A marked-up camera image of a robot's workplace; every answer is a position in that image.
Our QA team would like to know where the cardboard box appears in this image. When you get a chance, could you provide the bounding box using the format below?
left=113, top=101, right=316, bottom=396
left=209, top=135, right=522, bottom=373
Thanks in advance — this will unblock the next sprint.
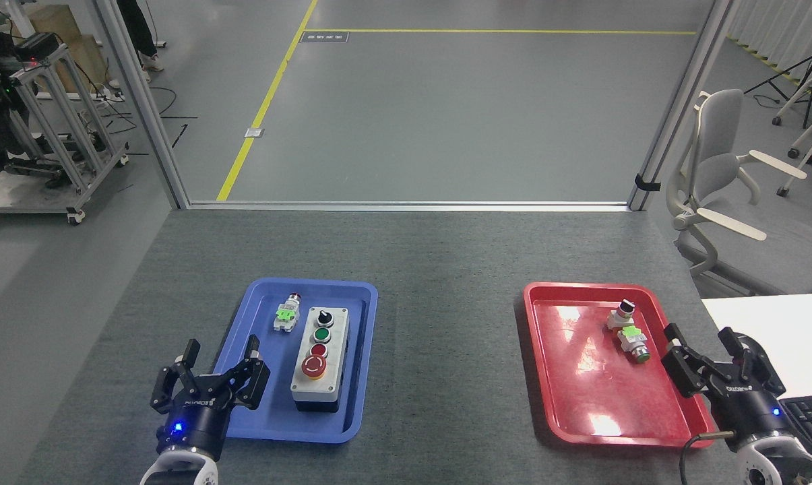
left=11, top=5, right=111, bottom=96

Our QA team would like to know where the grey office chair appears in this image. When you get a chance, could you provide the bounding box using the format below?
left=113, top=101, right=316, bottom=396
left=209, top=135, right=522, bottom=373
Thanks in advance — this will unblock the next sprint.
left=666, top=89, right=812, bottom=297

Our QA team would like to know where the blue plastic tray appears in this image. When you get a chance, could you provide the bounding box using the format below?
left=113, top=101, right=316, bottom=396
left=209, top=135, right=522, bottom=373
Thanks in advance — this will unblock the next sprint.
left=195, top=278, right=379, bottom=445

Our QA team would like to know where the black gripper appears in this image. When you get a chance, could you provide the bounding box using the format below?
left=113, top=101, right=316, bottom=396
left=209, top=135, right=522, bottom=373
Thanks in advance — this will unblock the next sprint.
left=150, top=335, right=272, bottom=462
left=662, top=323, right=794, bottom=442

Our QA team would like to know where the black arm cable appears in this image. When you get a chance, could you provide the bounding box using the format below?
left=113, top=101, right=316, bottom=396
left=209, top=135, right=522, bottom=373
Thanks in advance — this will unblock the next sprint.
left=679, top=430, right=738, bottom=485

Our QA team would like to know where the silver frame post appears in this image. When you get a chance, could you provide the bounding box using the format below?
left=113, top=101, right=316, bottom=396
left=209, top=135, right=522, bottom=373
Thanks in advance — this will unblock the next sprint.
left=94, top=0, right=190, bottom=210
left=627, top=0, right=741, bottom=212

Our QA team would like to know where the red-headed push button switch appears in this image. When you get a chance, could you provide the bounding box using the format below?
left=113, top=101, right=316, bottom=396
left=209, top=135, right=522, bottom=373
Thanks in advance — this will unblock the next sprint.
left=273, top=292, right=304, bottom=335

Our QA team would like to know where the white desk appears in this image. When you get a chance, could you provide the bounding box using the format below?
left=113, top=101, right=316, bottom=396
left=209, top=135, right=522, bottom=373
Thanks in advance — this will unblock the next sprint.
left=701, top=292, right=812, bottom=485

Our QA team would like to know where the black floor cable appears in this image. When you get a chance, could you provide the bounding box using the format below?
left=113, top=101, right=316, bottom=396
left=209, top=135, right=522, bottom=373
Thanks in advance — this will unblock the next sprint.
left=101, top=84, right=199, bottom=150

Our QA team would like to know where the black tripod stand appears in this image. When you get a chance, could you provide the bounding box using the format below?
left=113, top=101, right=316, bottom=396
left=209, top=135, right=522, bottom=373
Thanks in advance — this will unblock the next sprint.
left=744, top=26, right=812, bottom=110

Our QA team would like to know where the black-headed selector switch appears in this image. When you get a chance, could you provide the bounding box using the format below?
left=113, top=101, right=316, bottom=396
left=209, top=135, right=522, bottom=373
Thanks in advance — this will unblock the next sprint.
left=606, top=300, right=637, bottom=331

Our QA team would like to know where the grey control box with buttons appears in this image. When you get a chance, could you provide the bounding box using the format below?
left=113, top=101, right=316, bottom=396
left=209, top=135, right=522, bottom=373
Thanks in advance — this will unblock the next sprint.
left=290, top=306, right=350, bottom=414

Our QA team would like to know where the aluminium frame cart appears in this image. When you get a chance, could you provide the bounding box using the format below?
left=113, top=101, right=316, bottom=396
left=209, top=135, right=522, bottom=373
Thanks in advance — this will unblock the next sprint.
left=0, top=40, right=131, bottom=226

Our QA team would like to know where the red plastic tray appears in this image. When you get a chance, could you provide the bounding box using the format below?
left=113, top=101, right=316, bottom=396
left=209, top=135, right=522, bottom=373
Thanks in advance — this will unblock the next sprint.
left=522, top=282, right=717, bottom=449

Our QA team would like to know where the green-headed push button switch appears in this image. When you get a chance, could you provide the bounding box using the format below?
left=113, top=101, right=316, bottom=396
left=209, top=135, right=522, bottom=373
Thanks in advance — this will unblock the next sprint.
left=617, top=326, right=652, bottom=365

